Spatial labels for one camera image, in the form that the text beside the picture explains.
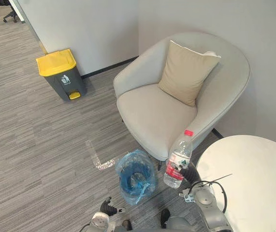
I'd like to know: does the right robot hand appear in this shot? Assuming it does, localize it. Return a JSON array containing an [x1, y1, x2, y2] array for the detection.
[[179, 167, 202, 184]]

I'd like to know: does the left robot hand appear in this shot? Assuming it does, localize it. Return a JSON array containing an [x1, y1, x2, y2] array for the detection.
[[99, 196, 127, 217]]

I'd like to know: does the clear red-cap water bottle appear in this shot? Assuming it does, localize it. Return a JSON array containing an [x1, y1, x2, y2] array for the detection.
[[163, 130, 194, 189]]

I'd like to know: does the small dark waste bin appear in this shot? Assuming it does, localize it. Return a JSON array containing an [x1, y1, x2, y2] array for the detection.
[[119, 164, 154, 197]]

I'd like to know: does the blue plastic bin bag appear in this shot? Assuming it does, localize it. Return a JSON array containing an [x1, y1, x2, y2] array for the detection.
[[114, 149, 158, 206]]

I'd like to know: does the grey yellow-lid pedal trash can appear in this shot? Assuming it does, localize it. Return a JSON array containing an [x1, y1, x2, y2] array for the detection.
[[35, 48, 88, 102]]

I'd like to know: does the dark right robot foot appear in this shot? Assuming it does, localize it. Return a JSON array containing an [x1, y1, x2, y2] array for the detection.
[[160, 208, 171, 229]]

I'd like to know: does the beige upholstered armchair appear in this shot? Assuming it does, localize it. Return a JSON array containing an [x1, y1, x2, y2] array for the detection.
[[113, 32, 251, 170]]

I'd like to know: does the beige square cushion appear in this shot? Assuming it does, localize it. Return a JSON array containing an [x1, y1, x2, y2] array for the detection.
[[157, 40, 222, 107]]

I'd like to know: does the black office swivel chair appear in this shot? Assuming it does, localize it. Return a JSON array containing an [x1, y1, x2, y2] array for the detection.
[[0, 0, 19, 23]]

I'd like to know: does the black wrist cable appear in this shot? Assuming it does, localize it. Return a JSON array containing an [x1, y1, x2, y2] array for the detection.
[[188, 180, 228, 214]]

